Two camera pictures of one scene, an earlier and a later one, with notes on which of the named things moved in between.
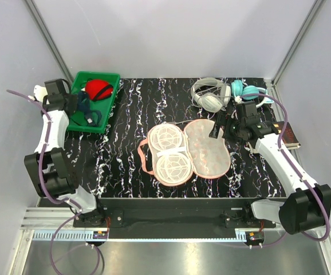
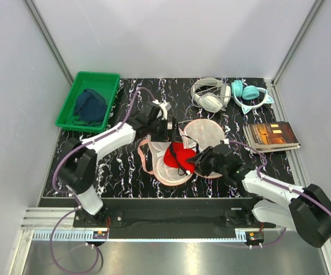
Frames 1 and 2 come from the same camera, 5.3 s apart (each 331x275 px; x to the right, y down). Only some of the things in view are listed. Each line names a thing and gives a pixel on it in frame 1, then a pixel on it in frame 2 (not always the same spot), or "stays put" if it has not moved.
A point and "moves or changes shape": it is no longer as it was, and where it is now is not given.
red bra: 96,89 to 175,156
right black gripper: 221,117 to 201,168
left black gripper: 74,101 to 168,134
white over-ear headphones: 211,94 stays put
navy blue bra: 93,117 moves or changes shape
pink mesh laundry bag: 174,155 stays put
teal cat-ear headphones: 239,89 stays put
